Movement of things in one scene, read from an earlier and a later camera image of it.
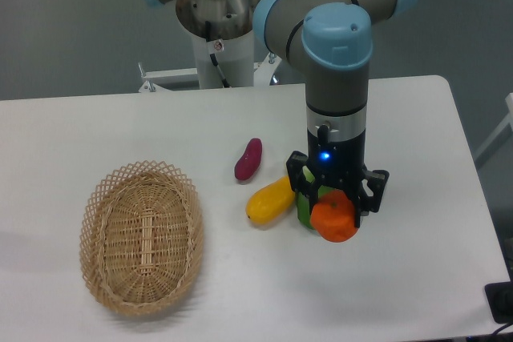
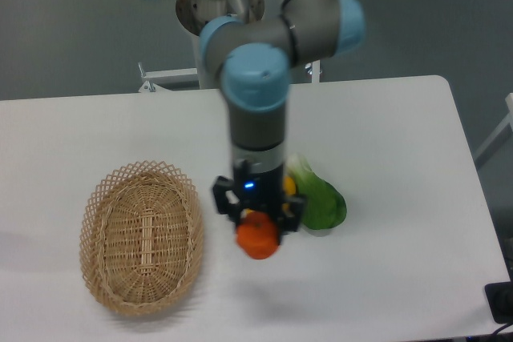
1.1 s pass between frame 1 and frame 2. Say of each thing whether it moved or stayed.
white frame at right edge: stayed
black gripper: moved
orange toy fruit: moved
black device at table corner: stayed
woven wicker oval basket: stayed
